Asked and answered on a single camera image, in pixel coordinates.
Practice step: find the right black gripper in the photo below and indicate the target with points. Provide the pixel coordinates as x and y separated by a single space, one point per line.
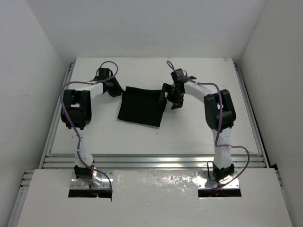
178 102

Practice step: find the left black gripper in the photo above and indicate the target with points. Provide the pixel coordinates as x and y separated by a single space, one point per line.
115 87

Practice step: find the black t shirt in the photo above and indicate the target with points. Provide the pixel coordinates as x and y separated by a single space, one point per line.
142 106

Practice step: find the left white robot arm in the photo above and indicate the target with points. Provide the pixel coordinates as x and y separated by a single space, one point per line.
75 98

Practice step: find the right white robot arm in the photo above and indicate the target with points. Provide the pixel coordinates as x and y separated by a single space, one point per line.
219 115

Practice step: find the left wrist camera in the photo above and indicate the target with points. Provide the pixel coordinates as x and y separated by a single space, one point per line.
103 74

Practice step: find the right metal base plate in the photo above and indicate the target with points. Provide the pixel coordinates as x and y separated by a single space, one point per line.
205 181

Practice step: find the metal base plate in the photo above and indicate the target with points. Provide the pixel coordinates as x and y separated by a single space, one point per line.
205 181
99 182

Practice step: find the aluminium rail frame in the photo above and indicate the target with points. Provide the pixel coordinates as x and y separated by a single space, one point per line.
182 143

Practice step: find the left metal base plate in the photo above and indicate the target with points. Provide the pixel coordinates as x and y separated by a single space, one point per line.
99 182

